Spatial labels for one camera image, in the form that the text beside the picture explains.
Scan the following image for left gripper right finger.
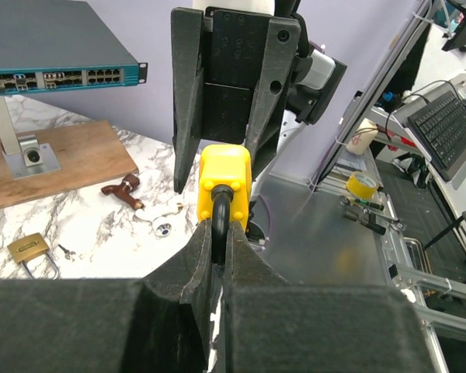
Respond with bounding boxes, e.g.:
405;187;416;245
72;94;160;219
223;222;434;372

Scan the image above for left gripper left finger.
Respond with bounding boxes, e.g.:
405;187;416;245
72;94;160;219
0;221;211;372

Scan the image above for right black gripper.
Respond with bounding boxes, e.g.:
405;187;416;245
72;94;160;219
171;7;301;193

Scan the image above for silver padlock key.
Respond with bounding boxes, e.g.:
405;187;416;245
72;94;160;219
57;244;76;260

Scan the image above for yellow black padlock with keys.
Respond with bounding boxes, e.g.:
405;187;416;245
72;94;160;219
196;144;252;265

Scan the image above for long shackle brass padlock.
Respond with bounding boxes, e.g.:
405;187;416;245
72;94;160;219
7;232;60;280

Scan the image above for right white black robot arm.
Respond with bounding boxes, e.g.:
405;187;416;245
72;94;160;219
170;1;346;193

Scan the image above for white tap fitting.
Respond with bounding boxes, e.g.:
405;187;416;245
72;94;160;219
134;203;183;238

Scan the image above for brown tap fitting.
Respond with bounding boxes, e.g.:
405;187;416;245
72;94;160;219
101;173;144;211

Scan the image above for yellow tape roll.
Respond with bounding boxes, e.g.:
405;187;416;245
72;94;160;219
346;171;379;200

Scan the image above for wooden board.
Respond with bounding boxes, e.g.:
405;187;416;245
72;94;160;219
0;120;138;209

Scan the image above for black keyboard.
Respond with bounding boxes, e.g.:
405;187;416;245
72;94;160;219
406;91;466;181

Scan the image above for aluminium frame rail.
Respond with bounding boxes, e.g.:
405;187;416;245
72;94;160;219
310;0;466;373

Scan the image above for teal network switch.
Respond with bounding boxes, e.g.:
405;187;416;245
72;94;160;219
0;1;148;96

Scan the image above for metal switch stand bracket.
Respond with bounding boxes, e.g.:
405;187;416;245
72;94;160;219
0;96;61;180

